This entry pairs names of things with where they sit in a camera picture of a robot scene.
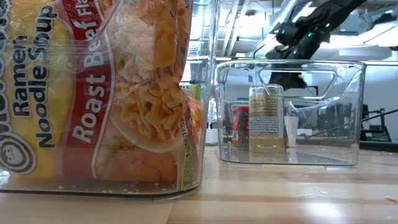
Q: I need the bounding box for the glass spice jar white label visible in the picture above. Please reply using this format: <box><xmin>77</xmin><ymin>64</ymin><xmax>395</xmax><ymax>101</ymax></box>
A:
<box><xmin>248</xmin><ymin>83</ymin><xmax>286</xmax><ymax>154</ymax></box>

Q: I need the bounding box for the red-lidded spice container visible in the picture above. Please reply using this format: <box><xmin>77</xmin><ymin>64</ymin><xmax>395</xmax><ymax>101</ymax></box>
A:
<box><xmin>231</xmin><ymin>105</ymin><xmax>250</xmax><ymax>151</ymax></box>

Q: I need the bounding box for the black metal table frame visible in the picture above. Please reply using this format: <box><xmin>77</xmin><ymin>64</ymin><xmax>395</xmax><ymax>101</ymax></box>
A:
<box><xmin>359</xmin><ymin>141</ymin><xmax>398</xmax><ymax>153</ymax></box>

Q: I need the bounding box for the clear plastic storage bin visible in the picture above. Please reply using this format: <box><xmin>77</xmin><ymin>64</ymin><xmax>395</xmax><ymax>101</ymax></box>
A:
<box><xmin>214</xmin><ymin>59</ymin><xmax>368</xmax><ymax>167</ymax></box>
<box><xmin>0</xmin><ymin>0</ymin><xmax>221</xmax><ymax>200</ymax></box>

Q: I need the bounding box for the black tripod stand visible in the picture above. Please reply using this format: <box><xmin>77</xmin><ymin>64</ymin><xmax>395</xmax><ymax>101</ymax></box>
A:
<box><xmin>360</xmin><ymin>104</ymin><xmax>398</xmax><ymax>144</ymax></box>

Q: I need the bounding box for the orange chicken ramen pack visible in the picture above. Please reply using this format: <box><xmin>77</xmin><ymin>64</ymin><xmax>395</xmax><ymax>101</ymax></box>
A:
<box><xmin>185</xmin><ymin>96</ymin><xmax>205</xmax><ymax>150</ymax></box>

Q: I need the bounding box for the red roast beef ramen pack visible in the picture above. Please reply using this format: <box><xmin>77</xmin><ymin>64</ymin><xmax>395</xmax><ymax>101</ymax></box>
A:
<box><xmin>0</xmin><ymin>0</ymin><xmax>194</xmax><ymax>185</ymax></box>

